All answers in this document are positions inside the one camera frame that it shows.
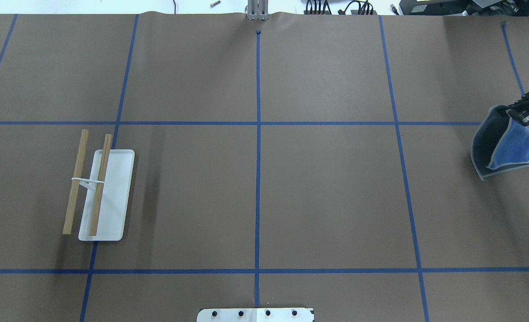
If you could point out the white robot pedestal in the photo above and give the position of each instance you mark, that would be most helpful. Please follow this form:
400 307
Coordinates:
256 315

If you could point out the blue towel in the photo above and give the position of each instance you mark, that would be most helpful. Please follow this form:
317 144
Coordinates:
500 144

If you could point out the metal bolt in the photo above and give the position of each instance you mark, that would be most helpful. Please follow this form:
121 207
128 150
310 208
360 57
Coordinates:
215 4

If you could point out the black power strip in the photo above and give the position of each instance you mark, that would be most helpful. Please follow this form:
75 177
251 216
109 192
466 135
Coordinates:
351 8

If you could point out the white rack with wooden bars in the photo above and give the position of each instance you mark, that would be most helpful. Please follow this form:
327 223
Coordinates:
107 192

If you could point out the aluminium frame post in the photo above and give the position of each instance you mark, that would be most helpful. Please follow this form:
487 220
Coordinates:
257 10

